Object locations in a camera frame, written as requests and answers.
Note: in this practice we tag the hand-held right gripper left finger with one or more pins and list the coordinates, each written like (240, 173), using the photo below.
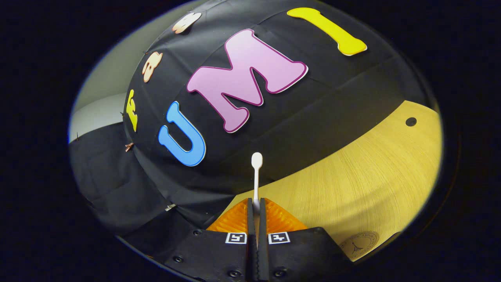
(251, 243)

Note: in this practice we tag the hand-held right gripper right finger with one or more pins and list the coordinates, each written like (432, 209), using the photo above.
(263, 243)

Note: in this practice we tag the pale lilac toothbrush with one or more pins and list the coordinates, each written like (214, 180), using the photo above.
(256, 160)

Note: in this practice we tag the round cork coaster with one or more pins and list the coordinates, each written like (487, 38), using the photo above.
(364, 243)

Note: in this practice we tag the wooden desktop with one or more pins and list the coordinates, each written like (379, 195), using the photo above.
(372, 176)

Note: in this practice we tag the small white cloth clip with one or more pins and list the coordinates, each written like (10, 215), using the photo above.
(170, 206)

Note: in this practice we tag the small copper cloth clip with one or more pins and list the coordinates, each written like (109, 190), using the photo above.
(129, 147)

